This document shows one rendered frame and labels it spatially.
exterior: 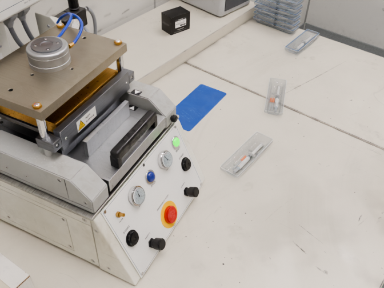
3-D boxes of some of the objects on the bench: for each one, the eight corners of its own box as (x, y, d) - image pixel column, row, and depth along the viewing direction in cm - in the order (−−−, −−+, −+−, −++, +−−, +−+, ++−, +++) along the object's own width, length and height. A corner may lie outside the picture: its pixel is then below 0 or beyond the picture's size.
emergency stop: (166, 227, 99) (159, 214, 98) (174, 214, 102) (167, 202, 100) (171, 227, 99) (164, 214, 97) (179, 215, 101) (173, 202, 99)
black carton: (161, 29, 163) (160, 11, 159) (180, 22, 168) (180, 5, 163) (171, 35, 160) (171, 18, 155) (190, 28, 164) (190, 11, 160)
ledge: (52, 72, 148) (49, 60, 145) (200, -6, 199) (201, -16, 196) (116, 107, 135) (115, 95, 132) (258, 14, 185) (259, 3, 182)
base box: (-54, 195, 107) (-81, 142, 95) (48, 111, 132) (36, 62, 121) (135, 287, 90) (130, 236, 79) (210, 171, 116) (215, 120, 104)
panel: (140, 278, 91) (100, 212, 82) (202, 184, 112) (175, 123, 103) (148, 279, 90) (107, 212, 81) (208, 184, 110) (182, 122, 102)
